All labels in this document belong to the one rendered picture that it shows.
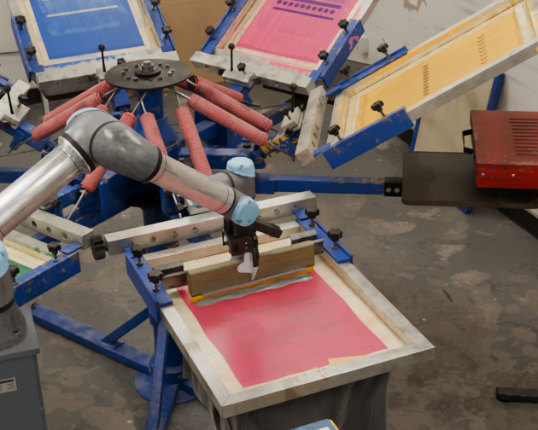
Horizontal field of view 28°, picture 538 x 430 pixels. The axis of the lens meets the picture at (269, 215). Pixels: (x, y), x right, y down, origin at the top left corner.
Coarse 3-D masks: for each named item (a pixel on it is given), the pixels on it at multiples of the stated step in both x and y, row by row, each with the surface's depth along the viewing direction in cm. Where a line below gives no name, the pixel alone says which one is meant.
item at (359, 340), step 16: (288, 288) 308; (304, 288) 308; (320, 288) 308; (336, 304) 300; (352, 320) 293; (336, 336) 286; (352, 336) 286; (368, 336) 286; (320, 352) 280; (336, 352) 279; (352, 352) 279; (368, 352) 279
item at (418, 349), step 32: (288, 224) 335; (160, 256) 320; (192, 256) 324; (320, 256) 324; (352, 288) 307; (384, 320) 291; (192, 352) 275; (384, 352) 273; (416, 352) 273; (224, 384) 263; (288, 384) 262; (320, 384) 265; (224, 416) 257
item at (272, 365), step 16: (192, 304) 302; (224, 304) 302; (240, 304) 302; (256, 304) 301; (208, 320) 295; (208, 336) 288; (224, 336) 288; (224, 352) 281; (240, 352) 281; (272, 352) 280; (288, 352) 280; (304, 352) 280; (240, 368) 275; (256, 368) 274; (272, 368) 274; (288, 368) 274; (304, 368) 274; (256, 384) 268
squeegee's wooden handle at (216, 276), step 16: (272, 256) 306; (288, 256) 308; (304, 256) 310; (192, 272) 298; (208, 272) 299; (224, 272) 301; (256, 272) 306; (272, 272) 308; (192, 288) 300; (208, 288) 302
